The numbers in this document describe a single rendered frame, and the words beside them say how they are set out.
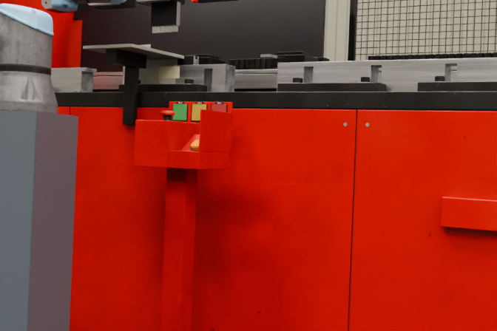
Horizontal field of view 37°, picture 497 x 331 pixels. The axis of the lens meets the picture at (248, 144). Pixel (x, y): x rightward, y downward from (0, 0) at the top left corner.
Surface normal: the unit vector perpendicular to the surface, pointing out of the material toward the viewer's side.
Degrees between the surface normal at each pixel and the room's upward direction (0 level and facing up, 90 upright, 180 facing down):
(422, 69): 90
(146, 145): 90
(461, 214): 90
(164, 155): 90
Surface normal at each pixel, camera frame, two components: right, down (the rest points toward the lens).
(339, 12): -0.25, -0.02
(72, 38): 0.88, 0.04
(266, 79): -0.48, -0.03
